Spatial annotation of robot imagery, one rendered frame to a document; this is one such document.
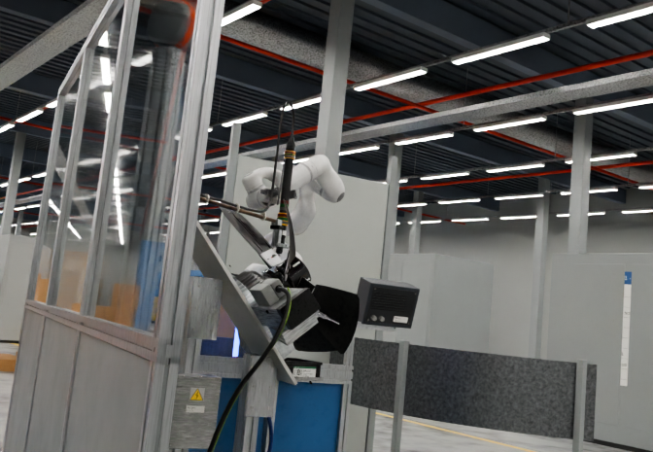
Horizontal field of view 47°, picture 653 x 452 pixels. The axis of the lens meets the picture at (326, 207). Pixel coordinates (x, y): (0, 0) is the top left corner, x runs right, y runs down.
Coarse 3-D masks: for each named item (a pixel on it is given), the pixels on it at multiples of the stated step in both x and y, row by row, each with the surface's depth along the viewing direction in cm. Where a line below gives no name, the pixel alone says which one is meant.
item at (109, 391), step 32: (32, 320) 319; (32, 352) 300; (64, 352) 222; (96, 352) 177; (128, 352) 147; (32, 384) 283; (64, 384) 213; (96, 384) 171; (128, 384) 142; (32, 416) 268; (96, 416) 165; (128, 416) 138; (160, 416) 125; (32, 448) 254; (64, 448) 196; (96, 448) 160; (128, 448) 135
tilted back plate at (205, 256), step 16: (208, 240) 238; (192, 256) 259; (208, 256) 244; (208, 272) 255; (224, 272) 240; (224, 288) 250; (224, 304) 261; (240, 304) 246; (240, 320) 256; (256, 320) 243; (256, 336) 252; (256, 352) 263; (272, 352) 247; (288, 368) 246
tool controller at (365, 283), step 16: (368, 288) 328; (384, 288) 329; (400, 288) 333; (416, 288) 337; (368, 304) 328; (384, 304) 331; (400, 304) 334; (416, 304) 338; (368, 320) 329; (384, 320) 330; (400, 320) 336
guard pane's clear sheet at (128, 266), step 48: (144, 0) 199; (192, 0) 149; (96, 48) 275; (144, 48) 189; (96, 96) 255; (144, 96) 179; (96, 144) 237; (144, 144) 170; (48, 192) 357; (96, 192) 222; (144, 192) 162; (48, 240) 324; (144, 240) 155; (96, 288) 197; (144, 288) 148
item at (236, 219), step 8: (224, 208) 267; (232, 216) 267; (240, 216) 275; (232, 224) 263; (240, 224) 268; (248, 224) 273; (240, 232) 263; (248, 232) 268; (256, 232) 272; (248, 240) 264; (256, 240) 268; (264, 240) 272; (256, 248) 264; (264, 248) 268
